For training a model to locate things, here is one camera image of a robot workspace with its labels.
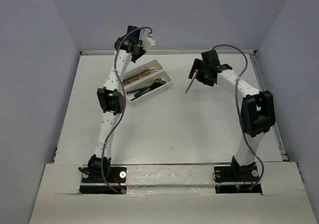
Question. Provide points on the orange plastic knife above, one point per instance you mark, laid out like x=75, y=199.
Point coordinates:
x=141, y=75

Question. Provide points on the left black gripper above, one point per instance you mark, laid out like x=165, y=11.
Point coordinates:
x=139, y=44

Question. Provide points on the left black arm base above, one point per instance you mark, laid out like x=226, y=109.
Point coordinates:
x=103, y=181

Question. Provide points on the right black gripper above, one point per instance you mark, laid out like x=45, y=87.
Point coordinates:
x=198, y=64

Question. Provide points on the copper round spoon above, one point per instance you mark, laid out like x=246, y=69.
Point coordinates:
x=192, y=80

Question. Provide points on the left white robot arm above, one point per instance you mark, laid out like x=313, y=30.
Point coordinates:
x=112, y=99

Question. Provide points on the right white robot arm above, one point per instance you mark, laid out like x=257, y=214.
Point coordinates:
x=255, y=110

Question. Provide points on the silver spoon teal handle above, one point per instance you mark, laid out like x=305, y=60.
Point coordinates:
x=136, y=90

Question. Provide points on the black measuring spoon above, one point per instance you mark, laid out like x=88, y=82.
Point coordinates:
x=150, y=88

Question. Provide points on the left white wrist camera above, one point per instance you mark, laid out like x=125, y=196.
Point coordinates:
x=148, y=43

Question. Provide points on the white front utensil tray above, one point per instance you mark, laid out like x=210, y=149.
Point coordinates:
x=147, y=82

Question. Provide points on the teal plastic knife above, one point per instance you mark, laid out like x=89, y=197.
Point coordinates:
x=128, y=80
x=152, y=70

